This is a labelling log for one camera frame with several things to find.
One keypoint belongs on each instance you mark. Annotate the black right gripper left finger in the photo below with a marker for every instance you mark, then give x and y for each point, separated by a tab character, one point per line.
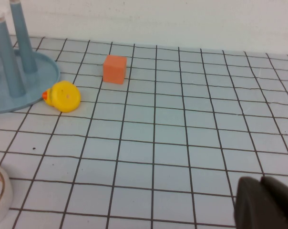
251	207

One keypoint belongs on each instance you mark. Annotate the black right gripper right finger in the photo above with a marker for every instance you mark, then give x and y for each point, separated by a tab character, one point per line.
284	198

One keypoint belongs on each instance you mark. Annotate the blue cup stand with pegs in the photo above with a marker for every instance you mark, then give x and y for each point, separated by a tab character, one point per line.
39	78

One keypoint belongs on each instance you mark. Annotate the grid-patterned tablecloth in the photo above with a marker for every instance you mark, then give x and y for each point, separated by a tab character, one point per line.
158	143

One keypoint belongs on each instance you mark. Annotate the orange foam cube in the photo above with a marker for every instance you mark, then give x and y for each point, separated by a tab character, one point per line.
114	70

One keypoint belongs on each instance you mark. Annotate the yellow rubber duck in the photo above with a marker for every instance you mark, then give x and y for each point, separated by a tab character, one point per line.
65	95

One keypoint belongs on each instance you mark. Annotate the white tape roll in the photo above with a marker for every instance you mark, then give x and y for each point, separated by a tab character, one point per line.
3	202

